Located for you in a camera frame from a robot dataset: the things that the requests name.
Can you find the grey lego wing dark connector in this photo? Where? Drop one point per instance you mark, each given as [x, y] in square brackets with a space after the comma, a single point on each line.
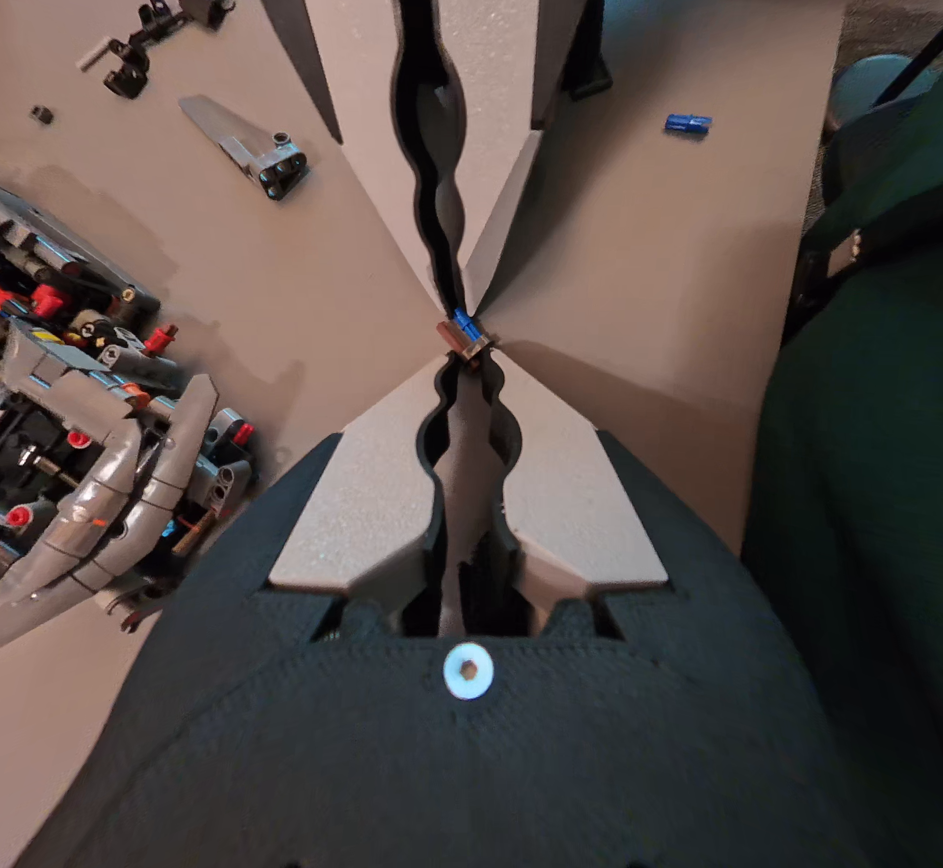
[221, 124]

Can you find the white lego bar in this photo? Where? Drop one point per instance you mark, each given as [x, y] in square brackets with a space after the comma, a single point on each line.
[92, 57]

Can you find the black lego connector piece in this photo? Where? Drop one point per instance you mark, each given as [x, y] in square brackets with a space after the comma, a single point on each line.
[147, 35]

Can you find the blue lego pin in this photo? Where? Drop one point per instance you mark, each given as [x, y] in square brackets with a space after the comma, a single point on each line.
[464, 323]
[689, 124]

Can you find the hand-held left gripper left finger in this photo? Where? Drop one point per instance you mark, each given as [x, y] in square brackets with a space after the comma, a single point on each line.
[353, 507]

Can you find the black lego slope piece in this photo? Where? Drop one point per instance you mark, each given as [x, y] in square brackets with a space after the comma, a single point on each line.
[200, 7]

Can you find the grey black lego spaceship model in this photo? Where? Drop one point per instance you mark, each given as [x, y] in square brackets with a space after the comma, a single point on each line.
[88, 485]

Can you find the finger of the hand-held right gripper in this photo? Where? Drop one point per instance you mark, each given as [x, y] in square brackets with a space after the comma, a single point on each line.
[353, 57]
[493, 35]

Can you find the black curved lego piece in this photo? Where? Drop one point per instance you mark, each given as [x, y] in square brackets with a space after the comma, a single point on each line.
[125, 81]

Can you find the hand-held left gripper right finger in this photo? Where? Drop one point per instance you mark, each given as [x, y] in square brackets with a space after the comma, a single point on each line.
[582, 507]

